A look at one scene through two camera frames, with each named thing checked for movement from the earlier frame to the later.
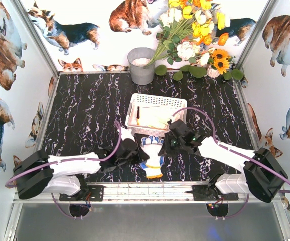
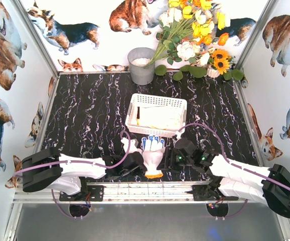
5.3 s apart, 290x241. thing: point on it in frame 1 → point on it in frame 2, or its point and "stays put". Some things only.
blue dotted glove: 152,165 stays put
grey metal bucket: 138,57 stays put
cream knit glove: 156,117 stays put
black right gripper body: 167,144 → 169,159
